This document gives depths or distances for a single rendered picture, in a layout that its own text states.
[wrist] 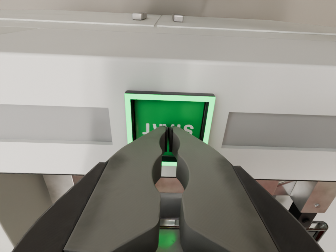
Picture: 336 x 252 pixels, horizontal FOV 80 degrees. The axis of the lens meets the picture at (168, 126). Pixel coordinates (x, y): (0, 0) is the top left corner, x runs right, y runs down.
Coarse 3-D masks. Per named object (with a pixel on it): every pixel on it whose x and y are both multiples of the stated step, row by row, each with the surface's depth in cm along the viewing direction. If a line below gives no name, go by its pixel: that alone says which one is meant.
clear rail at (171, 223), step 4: (160, 220) 29; (164, 220) 29; (168, 220) 29; (172, 220) 29; (176, 220) 29; (160, 224) 29; (164, 224) 29; (168, 224) 29; (172, 224) 29; (176, 224) 29; (312, 224) 30; (316, 224) 30; (320, 224) 30; (324, 224) 30; (308, 228) 30; (312, 228) 30; (316, 228) 30; (320, 228) 30; (324, 228) 30
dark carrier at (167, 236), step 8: (160, 232) 30; (168, 232) 30; (176, 232) 30; (312, 232) 30; (160, 240) 31; (168, 240) 31; (176, 240) 31; (160, 248) 32; (168, 248) 32; (176, 248) 32
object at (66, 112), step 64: (0, 64) 12; (64, 64) 12; (128, 64) 12; (192, 64) 12; (256, 64) 12; (320, 64) 12; (0, 128) 14; (64, 128) 14; (256, 128) 15; (320, 128) 15
